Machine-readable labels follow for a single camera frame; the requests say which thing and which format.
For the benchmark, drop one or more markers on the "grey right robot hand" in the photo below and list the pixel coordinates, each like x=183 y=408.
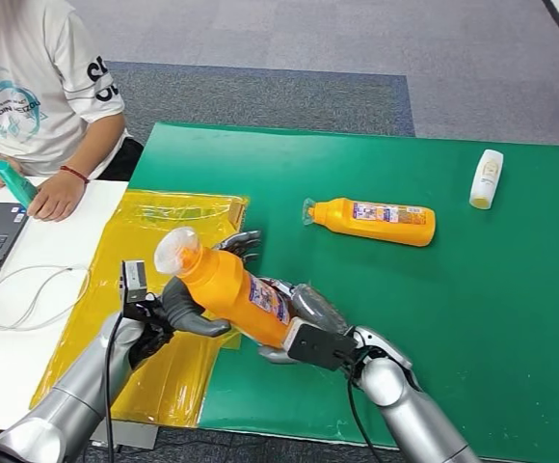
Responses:
x=315 y=303

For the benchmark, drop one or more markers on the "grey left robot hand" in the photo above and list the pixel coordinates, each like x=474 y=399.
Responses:
x=183 y=313

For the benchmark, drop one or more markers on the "orange detergent bottle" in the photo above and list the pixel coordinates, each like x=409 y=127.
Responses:
x=222 y=287
x=337 y=217

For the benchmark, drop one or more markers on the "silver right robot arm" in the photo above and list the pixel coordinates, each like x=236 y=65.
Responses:
x=409 y=415

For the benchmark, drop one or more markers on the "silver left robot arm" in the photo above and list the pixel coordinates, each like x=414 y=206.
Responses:
x=77 y=396

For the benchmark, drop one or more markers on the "person's left forearm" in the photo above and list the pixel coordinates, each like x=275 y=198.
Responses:
x=99 y=140

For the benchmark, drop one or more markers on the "teal bottle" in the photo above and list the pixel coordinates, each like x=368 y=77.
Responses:
x=17 y=185

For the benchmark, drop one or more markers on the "small white lotion bottle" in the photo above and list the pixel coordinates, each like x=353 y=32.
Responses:
x=486 y=179

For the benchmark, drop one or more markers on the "yellow plastic wrapped box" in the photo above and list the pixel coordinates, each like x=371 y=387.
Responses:
x=173 y=383

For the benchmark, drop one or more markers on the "flat grey plate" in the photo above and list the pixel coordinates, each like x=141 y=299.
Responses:
x=125 y=436

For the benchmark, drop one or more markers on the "green table mat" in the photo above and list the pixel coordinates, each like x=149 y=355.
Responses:
x=337 y=160

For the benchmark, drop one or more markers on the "person's left hand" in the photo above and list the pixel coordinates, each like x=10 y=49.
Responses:
x=55 y=198

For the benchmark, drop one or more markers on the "person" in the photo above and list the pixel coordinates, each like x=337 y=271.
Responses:
x=24 y=83

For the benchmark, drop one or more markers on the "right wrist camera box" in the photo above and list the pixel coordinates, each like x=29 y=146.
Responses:
x=317 y=345

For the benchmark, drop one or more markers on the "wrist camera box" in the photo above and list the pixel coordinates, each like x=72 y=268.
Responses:
x=317 y=345
x=133 y=284

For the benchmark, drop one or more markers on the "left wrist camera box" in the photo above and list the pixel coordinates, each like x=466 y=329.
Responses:
x=133 y=284

